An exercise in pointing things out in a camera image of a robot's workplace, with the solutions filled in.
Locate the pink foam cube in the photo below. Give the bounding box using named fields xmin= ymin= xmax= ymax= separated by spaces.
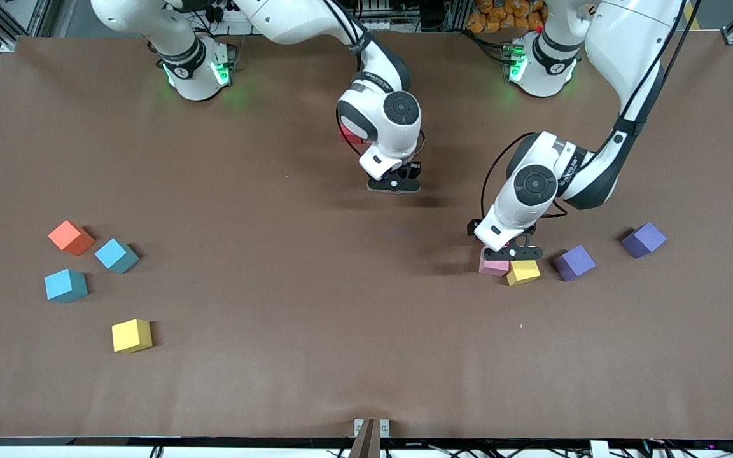
xmin=478 ymin=248 xmax=511 ymax=277

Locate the yellow foam cube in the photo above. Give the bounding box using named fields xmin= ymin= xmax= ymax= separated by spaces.
xmin=506 ymin=258 xmax=541 ymax=286
xmin=111 ymin=319 xmax=153 ymax=354

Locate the purple foam cube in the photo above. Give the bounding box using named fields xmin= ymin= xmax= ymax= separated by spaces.
xmin=621 ymin=222 xmax=667 ymax=259
xmin=554 ymin=245 xmax=597 ymax=282

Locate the orange fruit bag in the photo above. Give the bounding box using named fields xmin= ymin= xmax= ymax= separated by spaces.
xmin=466 ymin=0 xmax=548 ymax=34

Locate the white power strip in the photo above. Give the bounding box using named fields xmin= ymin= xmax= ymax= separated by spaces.
xmin=204 ymin=3 xmax=254 ymax=25

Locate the blue foam cube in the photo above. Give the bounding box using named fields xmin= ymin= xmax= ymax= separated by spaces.
xmin=94 ymin=239 xmax=140 ymax=274
xmin=45 ymin=268 xmax=88 ymax=304

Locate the orange foam cube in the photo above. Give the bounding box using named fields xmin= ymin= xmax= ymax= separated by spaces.
xmin=48 ymin=220 xmax=95 ymax=257

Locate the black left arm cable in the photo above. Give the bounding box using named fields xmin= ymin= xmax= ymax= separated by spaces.
xmin=481 ymin=0 xmax=701 ymax=220

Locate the black base cable bundle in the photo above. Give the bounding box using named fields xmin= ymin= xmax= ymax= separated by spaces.
xmin=465 ymin=29 xmax=513 ymax=64

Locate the metal table edge bracket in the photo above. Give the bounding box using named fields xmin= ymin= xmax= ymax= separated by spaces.
xmin=354 ymin=418 xmax=391 ymax=458

